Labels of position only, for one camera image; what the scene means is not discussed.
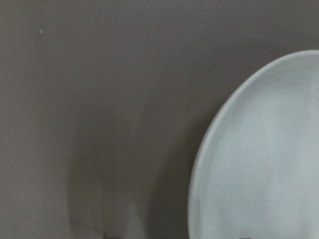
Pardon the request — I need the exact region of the round cream plate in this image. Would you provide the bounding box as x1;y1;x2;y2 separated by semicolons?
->
187;50;319;239

